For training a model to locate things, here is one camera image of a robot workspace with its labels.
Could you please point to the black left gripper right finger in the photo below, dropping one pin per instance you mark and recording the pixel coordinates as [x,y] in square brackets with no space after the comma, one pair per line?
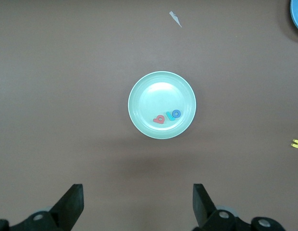
[204,209]

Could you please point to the teal letter l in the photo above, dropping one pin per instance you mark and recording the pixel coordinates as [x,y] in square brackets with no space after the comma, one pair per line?
[169,116]

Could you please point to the yellow letter n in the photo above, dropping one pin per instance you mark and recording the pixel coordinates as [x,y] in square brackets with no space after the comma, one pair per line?
[293,145]

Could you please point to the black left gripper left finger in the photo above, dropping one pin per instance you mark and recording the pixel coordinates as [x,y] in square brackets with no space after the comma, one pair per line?
[67,211]

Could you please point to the brown table cover sheet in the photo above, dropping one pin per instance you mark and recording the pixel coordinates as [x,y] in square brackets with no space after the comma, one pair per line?
[55,72]

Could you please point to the white paper scrap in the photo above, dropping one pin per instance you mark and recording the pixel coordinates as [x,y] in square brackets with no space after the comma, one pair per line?
[175,18]

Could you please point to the blue letter o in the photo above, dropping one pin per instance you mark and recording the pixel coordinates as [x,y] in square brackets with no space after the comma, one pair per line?
[179,113]

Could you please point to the light green round plate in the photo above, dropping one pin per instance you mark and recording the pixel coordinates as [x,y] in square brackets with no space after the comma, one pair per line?
[153,96]

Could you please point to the pink letter q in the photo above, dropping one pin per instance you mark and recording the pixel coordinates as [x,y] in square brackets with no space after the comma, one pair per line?
[161,122]

